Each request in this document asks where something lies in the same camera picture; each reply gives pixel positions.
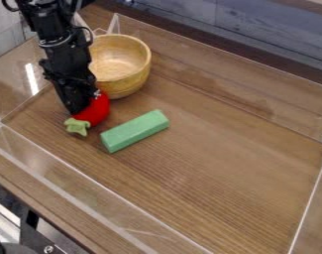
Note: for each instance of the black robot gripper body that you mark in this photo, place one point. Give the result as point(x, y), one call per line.
point(68, 57)

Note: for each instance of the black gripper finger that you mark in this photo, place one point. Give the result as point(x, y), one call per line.
point(84, 93)
point(65, 90)

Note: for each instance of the red plush radish toy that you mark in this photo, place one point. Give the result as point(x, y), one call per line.
point(89, 117)

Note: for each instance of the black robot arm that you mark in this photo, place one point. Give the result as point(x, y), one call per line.
point(52, 16)

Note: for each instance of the wooden bowl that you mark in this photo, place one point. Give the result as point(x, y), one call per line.
point(121, 63)

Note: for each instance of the green rectangular block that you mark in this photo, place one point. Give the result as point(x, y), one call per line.
point(135, 130)

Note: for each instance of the clear acrylic tray enclosure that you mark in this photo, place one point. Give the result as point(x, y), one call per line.
point(227, 183)

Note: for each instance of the black metal table frame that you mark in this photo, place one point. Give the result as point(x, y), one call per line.
point(33, 238)

